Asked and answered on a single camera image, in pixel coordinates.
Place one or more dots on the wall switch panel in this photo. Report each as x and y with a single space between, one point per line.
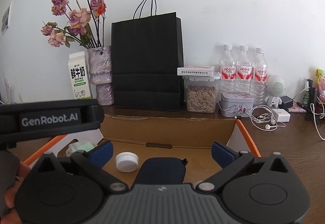
6 18

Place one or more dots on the clear container of seeds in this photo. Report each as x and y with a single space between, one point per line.
201 97

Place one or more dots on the black device stand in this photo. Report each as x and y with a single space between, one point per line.
312 97

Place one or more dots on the white charger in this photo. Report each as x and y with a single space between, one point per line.
281 115

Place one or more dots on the clear plastic bag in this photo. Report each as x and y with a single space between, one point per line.
81 147

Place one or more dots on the white earphones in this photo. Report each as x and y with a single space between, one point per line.
266 126

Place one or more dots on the white green milk carton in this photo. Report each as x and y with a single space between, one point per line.
80 76

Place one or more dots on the person's left hand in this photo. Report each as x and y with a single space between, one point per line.
10 196

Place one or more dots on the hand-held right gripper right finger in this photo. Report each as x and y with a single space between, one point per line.
223 156

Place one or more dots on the flat white box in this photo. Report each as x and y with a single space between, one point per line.
195 70

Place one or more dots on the dried pink roses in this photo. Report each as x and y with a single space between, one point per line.
76 15

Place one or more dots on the pink feather decoration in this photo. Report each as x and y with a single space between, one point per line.
11 89

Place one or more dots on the red cardboard box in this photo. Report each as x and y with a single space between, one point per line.
165 135

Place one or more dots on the green spray bottle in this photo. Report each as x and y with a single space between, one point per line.
306 95

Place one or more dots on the purple speckled vase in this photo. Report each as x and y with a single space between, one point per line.
101 74

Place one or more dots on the yellow pink snack packet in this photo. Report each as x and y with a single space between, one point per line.
320 84

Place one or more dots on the white robot speaker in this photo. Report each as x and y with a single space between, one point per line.
275 89

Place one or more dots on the navy zip pouch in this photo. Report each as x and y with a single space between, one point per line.
162 170

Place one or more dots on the printed tin box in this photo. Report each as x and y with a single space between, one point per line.
236 104

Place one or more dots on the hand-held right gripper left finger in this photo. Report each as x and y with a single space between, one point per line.
102 154

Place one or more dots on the black paper bag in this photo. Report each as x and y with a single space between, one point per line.
147 61

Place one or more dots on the black power adapter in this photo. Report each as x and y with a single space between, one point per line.
287 103

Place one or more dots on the white bottle cap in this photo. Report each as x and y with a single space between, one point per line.
127 161

